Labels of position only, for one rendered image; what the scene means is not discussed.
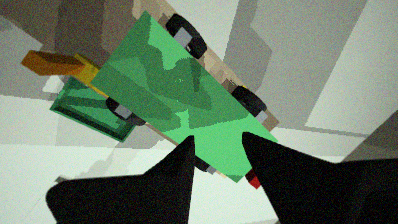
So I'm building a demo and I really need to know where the green tray floor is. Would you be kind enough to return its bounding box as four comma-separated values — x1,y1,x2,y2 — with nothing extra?
60,81,132,136

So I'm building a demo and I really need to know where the red-headed metal pin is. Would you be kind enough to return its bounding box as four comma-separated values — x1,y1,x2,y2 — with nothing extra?
244,168,261,189

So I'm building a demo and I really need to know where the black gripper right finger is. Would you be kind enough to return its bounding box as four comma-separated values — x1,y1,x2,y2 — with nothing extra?
242,132,398,224

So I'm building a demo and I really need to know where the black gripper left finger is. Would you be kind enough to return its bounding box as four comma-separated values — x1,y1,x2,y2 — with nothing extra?
45,135,195,224

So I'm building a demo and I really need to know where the green trolley with black wheels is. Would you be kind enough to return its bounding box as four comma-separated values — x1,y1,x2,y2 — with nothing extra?
90,11,278,183

